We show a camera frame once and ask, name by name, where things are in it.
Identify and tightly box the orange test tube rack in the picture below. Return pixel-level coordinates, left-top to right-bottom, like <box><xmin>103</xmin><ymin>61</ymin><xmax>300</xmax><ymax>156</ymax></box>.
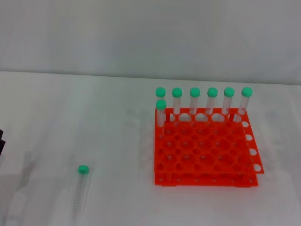
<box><xmin>154</xmin><ymin>107</ymin><xmax>265</xmax><ymax>188</ymax></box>

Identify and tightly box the green capped clear test tube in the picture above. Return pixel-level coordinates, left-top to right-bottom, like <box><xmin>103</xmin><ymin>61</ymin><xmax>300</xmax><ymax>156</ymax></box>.
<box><xmin>236</xmin><ymin>86</ymin><xmax>253</xmax><ymax>123</ymax></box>
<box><xmin>73</xmin><ymin>164</ymin><xmax>90</xmax><ymax>216</ymax></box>
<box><xmin>156</xmin><ymin>99</ymin><xmax>167</xmax><ymax>139</ymax></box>
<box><xmin>205</xmin><ymin>87</ymin><xmax>218</xmax><ymax>123</ymax></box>
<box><xmin>155</xmin><ymin>87</ymin><xmax>166</xmax><ymax>110</ymax></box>
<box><xmin>221</xmin><ymin>87</ymin><xmax>235</xmax><ymax>122</ymax></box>
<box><xmin>172</xmin><ymin>87</ymin><xmax>183</xmax><ymax>123</ymax></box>
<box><xmin>190</xmin><ymin>87</ymin><xmax>201</xmax><ymax>123</ymax></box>

